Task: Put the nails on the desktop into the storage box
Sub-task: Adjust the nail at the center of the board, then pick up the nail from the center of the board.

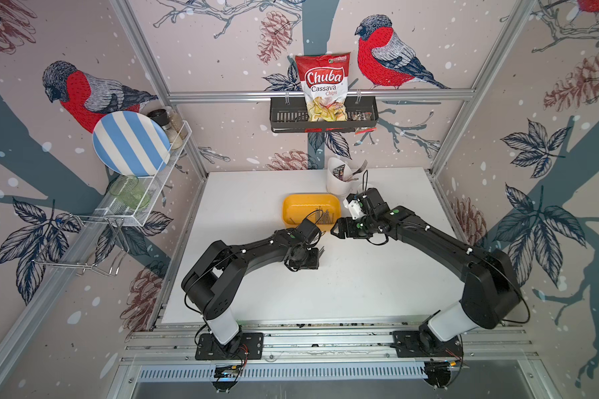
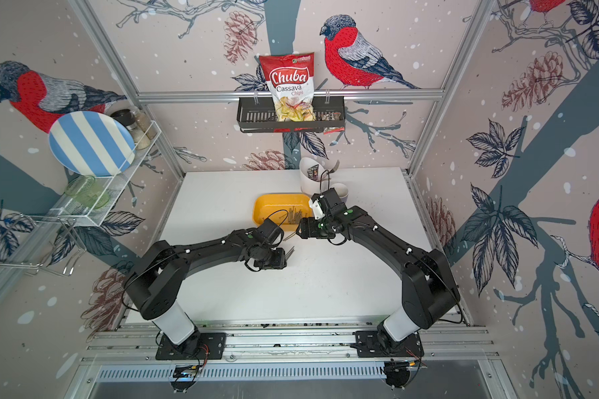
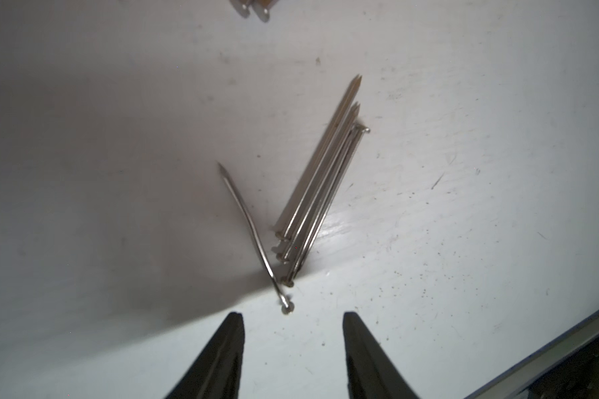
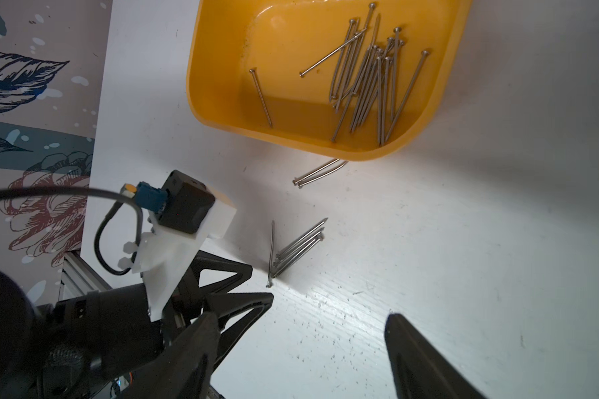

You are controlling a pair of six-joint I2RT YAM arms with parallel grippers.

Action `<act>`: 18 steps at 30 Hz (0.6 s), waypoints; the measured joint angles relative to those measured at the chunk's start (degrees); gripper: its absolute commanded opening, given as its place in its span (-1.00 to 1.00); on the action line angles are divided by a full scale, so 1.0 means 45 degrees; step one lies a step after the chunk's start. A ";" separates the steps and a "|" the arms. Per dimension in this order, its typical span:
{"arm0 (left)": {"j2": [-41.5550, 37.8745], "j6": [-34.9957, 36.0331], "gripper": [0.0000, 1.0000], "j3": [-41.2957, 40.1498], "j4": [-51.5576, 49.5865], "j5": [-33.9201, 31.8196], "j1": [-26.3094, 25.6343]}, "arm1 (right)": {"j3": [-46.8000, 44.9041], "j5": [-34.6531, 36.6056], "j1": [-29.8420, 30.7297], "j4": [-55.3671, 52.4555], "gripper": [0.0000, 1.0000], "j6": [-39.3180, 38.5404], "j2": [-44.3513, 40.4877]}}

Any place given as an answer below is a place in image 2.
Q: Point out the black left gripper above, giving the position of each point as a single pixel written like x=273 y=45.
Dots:
x=279 y=263

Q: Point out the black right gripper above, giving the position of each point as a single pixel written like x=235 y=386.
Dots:
x=306 y=224

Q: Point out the steel nail pile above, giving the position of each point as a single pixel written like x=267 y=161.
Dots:
x=290 y=252

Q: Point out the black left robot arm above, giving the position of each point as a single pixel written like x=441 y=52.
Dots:
x=153 y=284

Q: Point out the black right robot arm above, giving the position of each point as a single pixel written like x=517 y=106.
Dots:
x=428 y=287

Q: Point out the yellow plastic storage box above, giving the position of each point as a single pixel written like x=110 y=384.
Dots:
x=276 y=207

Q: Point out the white cutlery holder cup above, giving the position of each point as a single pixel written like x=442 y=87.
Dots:
x=314 y=178

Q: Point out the purple mug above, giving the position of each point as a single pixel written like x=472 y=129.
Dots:
x=341 y=190

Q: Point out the red Chuba chips bag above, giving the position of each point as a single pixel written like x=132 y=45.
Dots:
x=290 y=80

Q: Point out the dark lid spice jar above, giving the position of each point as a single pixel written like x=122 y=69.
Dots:
x=126 y=118

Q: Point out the blue white striped plate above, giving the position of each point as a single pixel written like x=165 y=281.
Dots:
x=92 y=144

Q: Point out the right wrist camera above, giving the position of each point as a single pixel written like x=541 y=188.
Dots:
x=315 y=205

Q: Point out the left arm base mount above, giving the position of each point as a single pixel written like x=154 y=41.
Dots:
x=201 y=346

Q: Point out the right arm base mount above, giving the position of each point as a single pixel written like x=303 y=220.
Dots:
x=375 y=344

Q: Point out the black wall basket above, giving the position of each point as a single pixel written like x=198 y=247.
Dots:
x=259 y=116

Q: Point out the clear wire dish rack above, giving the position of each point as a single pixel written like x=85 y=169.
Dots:
x=84 y=221

